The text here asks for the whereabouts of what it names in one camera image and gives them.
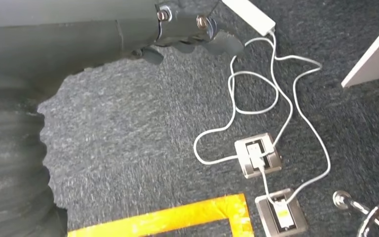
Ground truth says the white cable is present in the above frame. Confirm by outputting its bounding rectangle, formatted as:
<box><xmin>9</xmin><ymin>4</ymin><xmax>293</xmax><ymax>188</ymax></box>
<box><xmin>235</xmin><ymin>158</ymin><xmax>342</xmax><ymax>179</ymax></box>
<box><xmin>192</xmin><ymin>36</ymin><xmax>295</xmax><ymax>166</ymax></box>
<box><xmin>258</xmin><ymin>31</ymin><xmax>331</xmax><ymax>206</ymax></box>

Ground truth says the steel floor socket yellow label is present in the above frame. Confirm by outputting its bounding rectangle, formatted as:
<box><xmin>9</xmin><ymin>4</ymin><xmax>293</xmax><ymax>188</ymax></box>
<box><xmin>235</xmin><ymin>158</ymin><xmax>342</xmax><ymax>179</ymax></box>
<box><xmin>255</xmin><ymin>188</ymin><xmax>308</xmax><ymax>237</ymax></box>

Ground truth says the white power strip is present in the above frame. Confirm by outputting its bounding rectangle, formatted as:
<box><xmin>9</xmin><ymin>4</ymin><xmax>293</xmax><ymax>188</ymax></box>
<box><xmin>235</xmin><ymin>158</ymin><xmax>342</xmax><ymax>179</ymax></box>
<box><xmin>221</xmin><ymin>0</ymin><xmax>277</xmax><ymax>37</ymax></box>

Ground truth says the yellow floor tape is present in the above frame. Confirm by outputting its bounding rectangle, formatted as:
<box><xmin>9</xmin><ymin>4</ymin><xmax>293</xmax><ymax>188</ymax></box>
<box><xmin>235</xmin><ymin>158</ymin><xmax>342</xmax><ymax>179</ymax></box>
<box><xmin>67</xmin><ymin>194</ymin><xmax>254</xmax><ymax>237</ymax></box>

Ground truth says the chrome stool base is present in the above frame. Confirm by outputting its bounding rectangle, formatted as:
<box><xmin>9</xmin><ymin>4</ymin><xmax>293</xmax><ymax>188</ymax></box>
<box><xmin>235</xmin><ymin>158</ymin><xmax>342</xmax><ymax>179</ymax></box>
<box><xmin>333</xmin><ymin>190</ymin><xmax>379</xmax><ymax>237</ymax></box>

